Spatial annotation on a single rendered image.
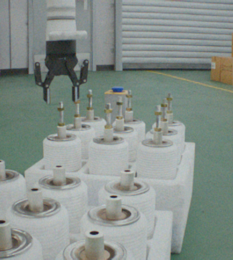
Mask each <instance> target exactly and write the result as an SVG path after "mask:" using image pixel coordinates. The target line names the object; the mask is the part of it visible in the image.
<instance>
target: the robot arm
mask: <svg viewBox="0 0 233 260"><path fill-rule="evenodd" d="M75 5H76V4H75V0H46V6H47V18H46V19H47V23H46V57H45V60H44V61H41V62H36V61H35V62H33V65H34V75H35V83H36V85H37V86H41V87H43V100H44V101H45V102H46V104H50V88H49V85H50V83H51V81H52V79H53V78H54V76H60V75H68V76H69V78H70V80H71V82H72V84H73V86H72V101H73V102H77V99H79V86H80V85H81V84H83V83H86V82H87V75H88V68H89V61H88V59H78V58H77V56H76V49H77V39H87V38H88V33H87V32H86V31H76V22H75ZM77 63H78V64H79V67H80V68H81V73H80V77H79V79H77V75H76V73H75V71H74V68H75V66H76V65H77ZM44 65H45V66H46V68H47V69H48V73H47V75H46V78H45V80H44V82H42V78H41V70H42V69H43V66H44Z"/></svg>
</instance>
